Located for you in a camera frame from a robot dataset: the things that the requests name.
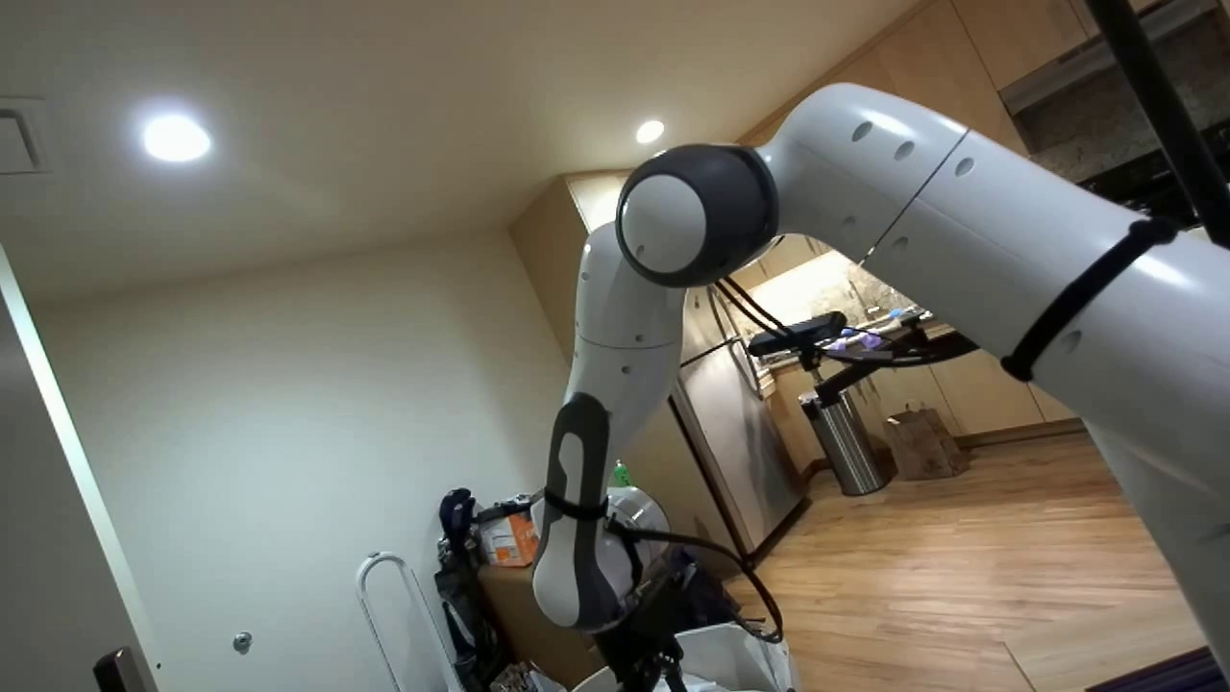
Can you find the small round ceiling light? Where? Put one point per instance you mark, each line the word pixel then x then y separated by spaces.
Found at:
pixel 651 131

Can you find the wooden lower kitchen cabinets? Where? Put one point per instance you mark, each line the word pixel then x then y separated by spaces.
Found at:
pixel 985 390

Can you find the navy blue bag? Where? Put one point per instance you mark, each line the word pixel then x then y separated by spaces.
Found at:
pixel 713 594

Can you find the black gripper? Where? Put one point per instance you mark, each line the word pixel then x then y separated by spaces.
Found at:
pixel 638 636

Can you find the steel trash can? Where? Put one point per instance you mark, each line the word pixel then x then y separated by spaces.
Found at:
pixel 848 447

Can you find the dark purple mat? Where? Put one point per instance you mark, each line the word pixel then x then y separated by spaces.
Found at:
pixel 1159 676

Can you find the wooden upper kitchen cabinets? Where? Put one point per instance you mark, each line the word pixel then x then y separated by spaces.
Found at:
pixel 999 39

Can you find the small wall door stop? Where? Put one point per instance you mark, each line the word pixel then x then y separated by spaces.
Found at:
pixel 238 645

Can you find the dark range hood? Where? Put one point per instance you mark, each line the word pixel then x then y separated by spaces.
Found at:
pixel 1090 116

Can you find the grey door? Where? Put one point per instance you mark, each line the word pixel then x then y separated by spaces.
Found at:
pixel 38 563

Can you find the brown paper bag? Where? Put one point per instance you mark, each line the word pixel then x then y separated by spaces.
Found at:
pixel 925 447

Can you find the black backpack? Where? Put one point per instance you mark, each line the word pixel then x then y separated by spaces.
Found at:
pixel 462 601

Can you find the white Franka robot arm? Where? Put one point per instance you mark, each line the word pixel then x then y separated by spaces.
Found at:
pixel 963 217

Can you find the ceiling air vent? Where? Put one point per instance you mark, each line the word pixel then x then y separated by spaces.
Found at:
pixel 15 141

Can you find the stainless steel refrigerator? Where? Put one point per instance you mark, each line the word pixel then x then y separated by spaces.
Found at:
pixel 742 447

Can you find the orange printed box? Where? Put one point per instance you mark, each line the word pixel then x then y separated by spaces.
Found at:
pixel 514 540

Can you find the white bladeless loop fan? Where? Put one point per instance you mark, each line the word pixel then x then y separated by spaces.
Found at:
pixel 370 601

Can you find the brown cardboard box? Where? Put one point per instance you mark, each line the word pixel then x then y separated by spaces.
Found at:
pixel 521 615

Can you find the large round ceiling light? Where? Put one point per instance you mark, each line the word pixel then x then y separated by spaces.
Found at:
pixel 174 136

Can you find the wooden kitchen cabinets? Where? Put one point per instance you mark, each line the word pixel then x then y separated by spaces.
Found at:
pixel 985 390
pixel 999 39

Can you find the black mounting pole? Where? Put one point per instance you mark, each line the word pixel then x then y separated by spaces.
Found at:
pixel 1175 116

